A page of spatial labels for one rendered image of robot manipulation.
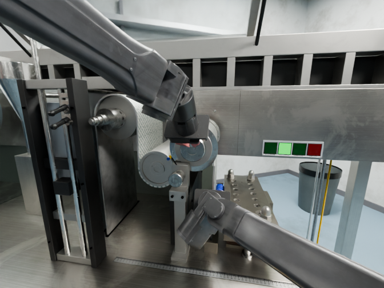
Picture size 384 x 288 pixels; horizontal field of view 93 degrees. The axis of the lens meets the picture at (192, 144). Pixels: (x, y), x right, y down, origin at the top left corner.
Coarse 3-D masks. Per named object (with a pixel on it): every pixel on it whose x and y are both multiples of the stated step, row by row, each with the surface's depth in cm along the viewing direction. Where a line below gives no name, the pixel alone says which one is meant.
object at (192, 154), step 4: (200, 140) 52; (200, 144) 52; (204, 144) 53; (180, 148) 54; (184, 148) 54; (188, 148) 54; (192, 148) 53; (196, 148) 53; (200, 148) 53; (204, 148) 53; (180, 152) 54; (184, 152) 54; (188, 152) 54; (192, 152) 53; (196, 152) 54; (200, 152) 53; (204, 152) 53; (184, 156) 54; (188, 156) 54; (192, 156) 54; (196, 156) 53; (200, 156) 53; (188, 160) 54; (192, 160) 54; (196, 160) 54
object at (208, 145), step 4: (204, 140) 54; (208, 140) 54; (176, 144) 56; (208, 144) 54; (176, 148) 56; (208, 148) 54; (212, 148) 54; (176, 152) 56; (208, 152) 54; (180, 156) 56; (204, 156) 55; (208, 156) 55; (180, 160) 56; (184, 160) 56; (200, 160) 55; (204, 160) 55; (192, 164) 56; (196, 164) 56; (200, 164) 56
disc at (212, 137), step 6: (210, 132) 53; (210, 138) 54; (174, 144) 56; (216, 144) 54; (174, 150) 56; (216, 150) 54; (174, 156) 57; (216, 156) 55; (210, 162) 55; (192, 168) 57; (198, 168) 56; (204, 168) 56
